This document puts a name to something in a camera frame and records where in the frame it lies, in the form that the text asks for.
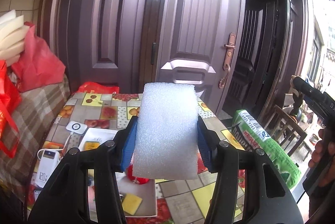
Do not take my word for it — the red apple plush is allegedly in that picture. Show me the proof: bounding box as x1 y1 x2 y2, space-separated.
125 164 150 185

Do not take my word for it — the green Wrigley's plush pillow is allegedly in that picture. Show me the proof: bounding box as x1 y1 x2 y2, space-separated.
232 109 301 189

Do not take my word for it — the right hand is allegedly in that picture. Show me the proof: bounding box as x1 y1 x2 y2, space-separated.
308 128 335 188

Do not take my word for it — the red plastic bag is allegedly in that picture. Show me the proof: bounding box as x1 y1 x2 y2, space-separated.
11 22 65 93

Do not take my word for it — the red gift bag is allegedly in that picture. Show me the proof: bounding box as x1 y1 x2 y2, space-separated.
0 60 22 158

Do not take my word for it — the wooden chair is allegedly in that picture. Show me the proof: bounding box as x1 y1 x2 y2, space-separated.
258 105 307 157

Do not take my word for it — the white cardboard tray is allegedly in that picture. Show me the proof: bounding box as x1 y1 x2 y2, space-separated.
79 128 157 218

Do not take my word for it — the white charging cable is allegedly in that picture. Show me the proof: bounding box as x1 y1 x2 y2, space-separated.
36 133 73 162

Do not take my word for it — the white foam block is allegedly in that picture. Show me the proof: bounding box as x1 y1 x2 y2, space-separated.
133 82 198 180

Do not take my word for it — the red bag behind table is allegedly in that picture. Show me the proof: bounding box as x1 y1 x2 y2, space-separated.
77 82 120 94

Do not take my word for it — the white round wireless charger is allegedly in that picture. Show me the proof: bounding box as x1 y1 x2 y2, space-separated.
66 120 88 135

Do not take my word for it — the yellow tissue pack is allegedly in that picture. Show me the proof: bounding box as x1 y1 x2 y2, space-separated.
84 141 100 151

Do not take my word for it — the fruit pattern tablecloth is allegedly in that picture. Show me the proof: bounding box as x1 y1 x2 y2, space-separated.
26 92 246 224

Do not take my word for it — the purple metal door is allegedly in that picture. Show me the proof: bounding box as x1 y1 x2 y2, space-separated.
39 0 307 120

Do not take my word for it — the plaid sofa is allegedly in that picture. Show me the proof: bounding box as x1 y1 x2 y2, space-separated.
1 75 70 201

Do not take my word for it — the copper door handle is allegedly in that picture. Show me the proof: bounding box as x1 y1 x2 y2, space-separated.
219 33 236 89

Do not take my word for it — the yellow green sponge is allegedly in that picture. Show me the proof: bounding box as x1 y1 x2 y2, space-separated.
122 193 143 215

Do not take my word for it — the white power bank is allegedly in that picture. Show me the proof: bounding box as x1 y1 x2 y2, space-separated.
35 149 61 188

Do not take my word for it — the white foam sheets stack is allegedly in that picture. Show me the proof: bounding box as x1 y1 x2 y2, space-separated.
0 10 30 67

